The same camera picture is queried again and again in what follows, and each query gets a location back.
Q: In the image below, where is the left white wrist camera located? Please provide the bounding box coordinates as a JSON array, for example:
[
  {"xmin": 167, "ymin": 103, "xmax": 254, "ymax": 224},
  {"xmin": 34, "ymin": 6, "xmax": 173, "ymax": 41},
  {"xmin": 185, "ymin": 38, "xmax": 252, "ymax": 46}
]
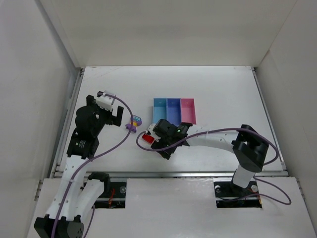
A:
[{"xmin": 96, "ymin": 91, "xmax": 115, "ymax": 112}]

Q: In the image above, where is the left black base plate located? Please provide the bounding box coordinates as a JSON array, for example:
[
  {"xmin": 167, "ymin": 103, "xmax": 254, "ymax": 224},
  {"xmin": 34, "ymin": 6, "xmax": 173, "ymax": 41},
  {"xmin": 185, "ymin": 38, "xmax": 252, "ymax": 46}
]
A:
[{"xmin": 94, "ymin": 180, "xmax": 127, "ymax": 209}]

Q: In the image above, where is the pink container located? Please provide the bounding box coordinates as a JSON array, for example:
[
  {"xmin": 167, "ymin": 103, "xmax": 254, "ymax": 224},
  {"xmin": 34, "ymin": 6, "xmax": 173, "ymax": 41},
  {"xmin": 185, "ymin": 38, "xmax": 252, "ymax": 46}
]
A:
[{"xmin": 181, "ymin": 98, "xmax": 197, "ymax": 124}]

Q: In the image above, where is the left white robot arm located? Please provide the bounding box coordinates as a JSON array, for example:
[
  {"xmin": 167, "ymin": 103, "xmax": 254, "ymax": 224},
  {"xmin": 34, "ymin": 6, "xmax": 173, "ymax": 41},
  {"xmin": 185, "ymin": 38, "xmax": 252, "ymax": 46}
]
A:
[{"xmin": 34, "ymin": 92, "xmax": 124, "ymax": 238}]

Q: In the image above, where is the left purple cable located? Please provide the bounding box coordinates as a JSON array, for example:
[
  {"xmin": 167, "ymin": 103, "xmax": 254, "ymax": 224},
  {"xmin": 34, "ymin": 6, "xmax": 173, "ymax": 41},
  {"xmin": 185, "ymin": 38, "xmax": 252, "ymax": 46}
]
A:
[{"xmin": 51, "ymin": 94, "xmax": 136, "ymax": 238}]

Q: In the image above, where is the aluminium rail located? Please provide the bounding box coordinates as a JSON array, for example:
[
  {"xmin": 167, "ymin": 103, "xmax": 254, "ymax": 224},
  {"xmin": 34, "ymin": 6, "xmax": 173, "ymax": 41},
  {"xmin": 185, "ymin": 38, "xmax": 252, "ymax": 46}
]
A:
[{"xmin": 49, "ymin": 170, "xmax": 289, "ymax": 179}]

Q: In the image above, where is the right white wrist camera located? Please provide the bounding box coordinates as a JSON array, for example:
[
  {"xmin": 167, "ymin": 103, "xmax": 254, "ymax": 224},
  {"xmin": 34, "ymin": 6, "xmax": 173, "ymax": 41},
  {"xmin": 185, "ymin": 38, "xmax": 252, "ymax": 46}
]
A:
[{"xmin": 147, "ymin": 123, "xmax": 157, "ymax": 137}]

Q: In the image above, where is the purple yellow lego flower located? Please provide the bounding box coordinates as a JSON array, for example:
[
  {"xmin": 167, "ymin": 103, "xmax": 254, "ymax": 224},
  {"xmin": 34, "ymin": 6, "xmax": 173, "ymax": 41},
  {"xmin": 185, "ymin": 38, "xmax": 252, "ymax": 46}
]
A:
[{"xmin": 125, "ymin": 115, "xmax": 142, "ymax": 133}]

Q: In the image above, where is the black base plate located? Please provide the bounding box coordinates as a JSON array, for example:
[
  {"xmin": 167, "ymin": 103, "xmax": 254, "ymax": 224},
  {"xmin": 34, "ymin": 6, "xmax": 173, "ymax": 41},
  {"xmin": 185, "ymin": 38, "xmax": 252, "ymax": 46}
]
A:
[
  {"xmin": 94, "ymin": 180, "xmax": 127, "ymax": 209},
  {"xmin": 214, "ymin": 181, "xmax": 262, "ymax": 208}
]

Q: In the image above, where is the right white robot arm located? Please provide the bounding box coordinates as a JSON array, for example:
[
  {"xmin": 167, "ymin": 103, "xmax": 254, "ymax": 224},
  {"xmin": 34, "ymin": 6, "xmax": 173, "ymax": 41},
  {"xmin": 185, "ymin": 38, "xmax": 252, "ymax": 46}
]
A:
[{"xmin": 148, "ymin": 119, "xmax": 269, "ymax": 189}]

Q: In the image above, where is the large red lego brick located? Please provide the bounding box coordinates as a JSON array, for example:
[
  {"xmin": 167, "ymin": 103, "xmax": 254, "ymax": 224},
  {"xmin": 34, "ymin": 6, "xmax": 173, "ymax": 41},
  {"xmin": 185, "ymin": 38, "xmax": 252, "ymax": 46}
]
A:
[{"xmin": 142, "ymin": 133, "xmax": 155, "ymax": 144}]

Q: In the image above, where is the light blue container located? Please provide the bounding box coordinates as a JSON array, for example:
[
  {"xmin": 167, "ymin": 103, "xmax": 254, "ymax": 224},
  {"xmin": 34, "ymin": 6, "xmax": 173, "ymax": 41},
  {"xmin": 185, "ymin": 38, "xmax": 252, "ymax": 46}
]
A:
[{"xmin": 153, "ymin": 98, "xmax": 167, "ymax": 123}]

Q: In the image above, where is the dark blue container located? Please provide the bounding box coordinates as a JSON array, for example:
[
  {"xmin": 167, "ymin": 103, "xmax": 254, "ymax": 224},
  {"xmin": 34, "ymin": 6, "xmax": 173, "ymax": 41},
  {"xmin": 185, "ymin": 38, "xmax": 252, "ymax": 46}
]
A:
[{"xmin": 166, "ymin": 98, "xmax": 181, "ymax": 125}]

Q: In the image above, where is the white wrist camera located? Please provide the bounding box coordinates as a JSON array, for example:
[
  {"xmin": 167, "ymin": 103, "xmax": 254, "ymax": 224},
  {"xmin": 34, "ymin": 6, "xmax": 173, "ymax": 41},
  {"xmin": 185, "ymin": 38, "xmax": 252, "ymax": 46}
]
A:
[
  {"xmin": 96, "ymin": 91, "xmax": 115, "ymax": 112},
  {"xmin": 147, "ymin": 123, "xmax": 157, "ymax": 137}
]

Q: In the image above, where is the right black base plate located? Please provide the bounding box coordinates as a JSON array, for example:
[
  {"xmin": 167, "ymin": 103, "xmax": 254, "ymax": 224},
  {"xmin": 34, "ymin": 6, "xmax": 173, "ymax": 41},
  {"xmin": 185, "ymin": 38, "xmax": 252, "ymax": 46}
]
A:
[{"xmin": 214, "ymin": 181, "xmax": 262, "ymax": 208}]

